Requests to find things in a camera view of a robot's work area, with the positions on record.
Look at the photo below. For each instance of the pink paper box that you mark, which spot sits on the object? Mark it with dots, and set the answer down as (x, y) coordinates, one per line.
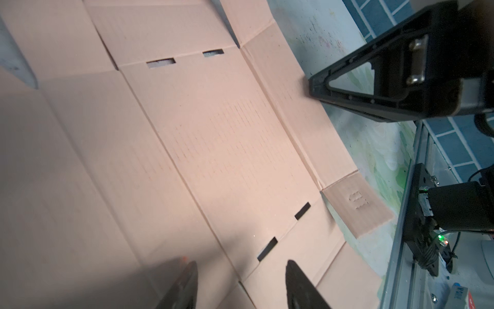
(162, 137)

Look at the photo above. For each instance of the right green circuit board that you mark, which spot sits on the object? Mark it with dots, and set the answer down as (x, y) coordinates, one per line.
(447, 253)

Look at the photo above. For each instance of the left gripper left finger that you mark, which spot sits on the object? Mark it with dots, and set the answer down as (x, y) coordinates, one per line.
(184, 292)

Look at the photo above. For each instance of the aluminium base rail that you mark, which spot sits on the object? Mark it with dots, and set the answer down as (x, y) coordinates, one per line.
(407, 285)

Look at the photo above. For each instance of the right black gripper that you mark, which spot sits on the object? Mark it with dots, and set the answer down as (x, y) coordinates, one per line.
(459, 73)

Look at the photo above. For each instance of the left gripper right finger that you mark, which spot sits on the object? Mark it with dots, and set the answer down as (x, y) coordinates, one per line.
(301, 293)

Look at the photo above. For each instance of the white red toothpaste box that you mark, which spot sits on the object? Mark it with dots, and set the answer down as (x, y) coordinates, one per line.
(459, 298)

